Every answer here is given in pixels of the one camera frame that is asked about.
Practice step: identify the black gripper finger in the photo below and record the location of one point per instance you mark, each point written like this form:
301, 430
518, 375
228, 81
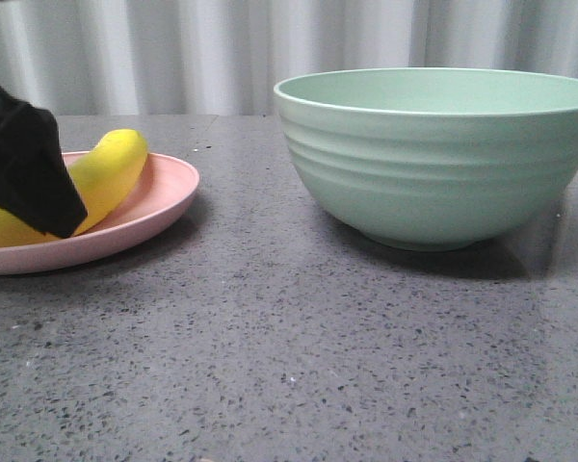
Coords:
34, 183

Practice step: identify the yellow banana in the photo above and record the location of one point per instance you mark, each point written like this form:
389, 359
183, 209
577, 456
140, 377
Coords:
103, 177

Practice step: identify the pink plate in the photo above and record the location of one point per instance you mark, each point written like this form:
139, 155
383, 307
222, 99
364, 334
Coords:
165, 190

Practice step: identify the green ribbed bowl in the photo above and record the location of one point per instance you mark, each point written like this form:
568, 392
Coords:
429, 158

